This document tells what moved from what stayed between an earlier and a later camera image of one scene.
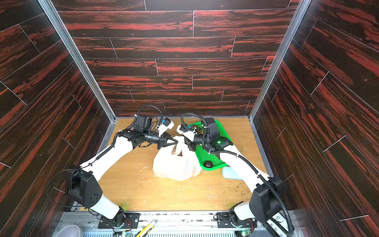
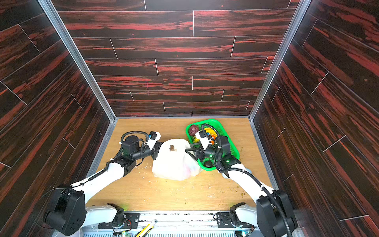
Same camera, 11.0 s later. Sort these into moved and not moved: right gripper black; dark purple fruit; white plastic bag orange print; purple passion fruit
Moved: right gripper black
Not moved: white plastic bag orange print; dark purple fruit; purple passion fruit
